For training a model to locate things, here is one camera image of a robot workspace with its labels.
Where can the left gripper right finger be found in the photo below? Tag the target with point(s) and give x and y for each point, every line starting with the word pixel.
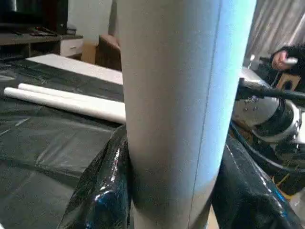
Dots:
pixel 252 191

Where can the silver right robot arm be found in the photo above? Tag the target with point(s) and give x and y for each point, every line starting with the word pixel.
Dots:
pixel 271 112

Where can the brown armchair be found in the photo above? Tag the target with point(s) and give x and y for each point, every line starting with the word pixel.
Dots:
pixel 108 50

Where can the black work mat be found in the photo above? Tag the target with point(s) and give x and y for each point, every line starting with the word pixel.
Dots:
pixel 43 152

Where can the grey curtain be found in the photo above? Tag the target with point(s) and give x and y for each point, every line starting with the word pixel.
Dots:
pixel 281 24

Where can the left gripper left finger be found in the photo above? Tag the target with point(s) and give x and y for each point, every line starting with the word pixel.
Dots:
pixel 102 191

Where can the white drawer cabinet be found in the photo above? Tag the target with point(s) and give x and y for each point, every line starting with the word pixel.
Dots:
pixel 43 14

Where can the person in dark clothes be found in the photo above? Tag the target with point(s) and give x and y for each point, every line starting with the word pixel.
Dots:
pixel 290 57

